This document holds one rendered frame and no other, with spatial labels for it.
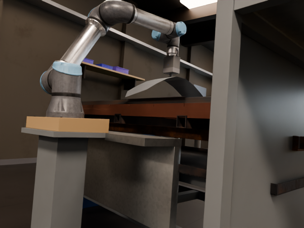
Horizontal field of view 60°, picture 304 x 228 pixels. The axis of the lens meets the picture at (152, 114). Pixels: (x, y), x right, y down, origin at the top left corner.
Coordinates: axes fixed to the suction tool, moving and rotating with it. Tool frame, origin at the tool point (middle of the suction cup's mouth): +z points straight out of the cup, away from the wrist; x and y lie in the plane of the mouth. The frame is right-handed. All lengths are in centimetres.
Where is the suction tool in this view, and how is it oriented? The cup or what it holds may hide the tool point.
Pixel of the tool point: (170, 80)
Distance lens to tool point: 165.6
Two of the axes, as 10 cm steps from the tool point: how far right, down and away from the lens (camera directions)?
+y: -6.9, -0.2, 7.3
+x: -7.2, -0.9, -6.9
